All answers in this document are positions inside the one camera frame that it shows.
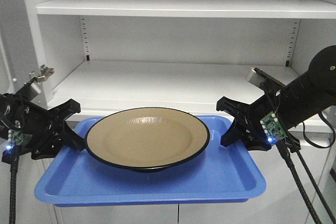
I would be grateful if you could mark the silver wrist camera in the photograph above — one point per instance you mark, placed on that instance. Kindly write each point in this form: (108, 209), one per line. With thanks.
(257, 76)
(30, 90)

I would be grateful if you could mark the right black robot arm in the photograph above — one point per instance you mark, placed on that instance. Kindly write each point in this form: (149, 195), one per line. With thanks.
(309, 94)

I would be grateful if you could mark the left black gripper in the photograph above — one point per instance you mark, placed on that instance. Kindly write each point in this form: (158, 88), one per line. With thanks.
(12, 145)

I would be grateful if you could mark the blue plastic tray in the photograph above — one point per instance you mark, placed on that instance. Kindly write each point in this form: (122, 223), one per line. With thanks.
(218, 174)

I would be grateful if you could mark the metal cabinet door hinge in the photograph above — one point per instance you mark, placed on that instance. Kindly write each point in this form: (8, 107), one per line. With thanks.
(44, 74)

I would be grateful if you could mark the beige plate black rim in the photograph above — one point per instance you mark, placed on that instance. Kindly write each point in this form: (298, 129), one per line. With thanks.
(147, 139)

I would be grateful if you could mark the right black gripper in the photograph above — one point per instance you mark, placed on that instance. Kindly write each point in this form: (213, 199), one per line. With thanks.
(265, 127)

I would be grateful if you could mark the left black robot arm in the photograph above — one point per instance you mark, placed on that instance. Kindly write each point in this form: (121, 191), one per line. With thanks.
(44, 132)

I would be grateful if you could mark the white cabinet upper shelf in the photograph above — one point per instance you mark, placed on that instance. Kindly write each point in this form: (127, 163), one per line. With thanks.
(269, 9)

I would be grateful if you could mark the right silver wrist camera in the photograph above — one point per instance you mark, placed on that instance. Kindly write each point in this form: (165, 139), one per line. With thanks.
(257, 76)

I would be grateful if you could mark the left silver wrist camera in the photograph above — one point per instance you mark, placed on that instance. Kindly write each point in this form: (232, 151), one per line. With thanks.
(30, 90)

